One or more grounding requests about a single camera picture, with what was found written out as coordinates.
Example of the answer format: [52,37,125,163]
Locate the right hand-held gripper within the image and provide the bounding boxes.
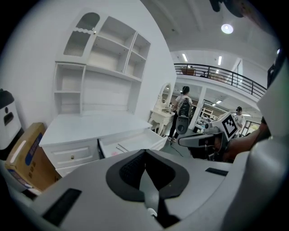
[178,112,238,161]

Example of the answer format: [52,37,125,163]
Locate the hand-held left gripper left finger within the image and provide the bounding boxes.
[36,149,163,231]

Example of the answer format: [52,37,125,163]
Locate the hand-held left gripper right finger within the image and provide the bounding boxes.
[145,149,232,226]

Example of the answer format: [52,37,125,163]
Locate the large white drawer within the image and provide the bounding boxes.
[97,128,169,158]

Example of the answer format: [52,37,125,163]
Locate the person's right forearm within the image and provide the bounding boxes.
[223,121,271,163]

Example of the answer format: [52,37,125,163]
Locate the small white drawer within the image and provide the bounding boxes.
[42,139,100,169]
[55,162,91,178]

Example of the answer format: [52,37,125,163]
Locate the white desk with hutch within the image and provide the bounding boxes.
[38,8,169,179]

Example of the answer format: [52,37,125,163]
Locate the person's right hand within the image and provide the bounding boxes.
[214,135,228,156]

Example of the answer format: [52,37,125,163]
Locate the grey oval device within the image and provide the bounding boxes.
[176,116,190,135]

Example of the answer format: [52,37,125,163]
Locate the cream vanity table with mirror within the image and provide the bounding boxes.
[149,82,176,137]

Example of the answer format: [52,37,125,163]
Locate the brown cardboard box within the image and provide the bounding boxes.
[4,122,63,192]

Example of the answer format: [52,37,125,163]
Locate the black balcony railing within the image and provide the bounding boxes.
[173,63,267,101]

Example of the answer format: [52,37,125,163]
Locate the white black robot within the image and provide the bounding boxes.
[0,88,23,151]

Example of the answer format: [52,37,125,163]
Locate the round ceiling lamp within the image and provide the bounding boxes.
[220,23,234,34]

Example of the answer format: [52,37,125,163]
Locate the black floor cable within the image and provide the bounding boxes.
[170,139,185,157]

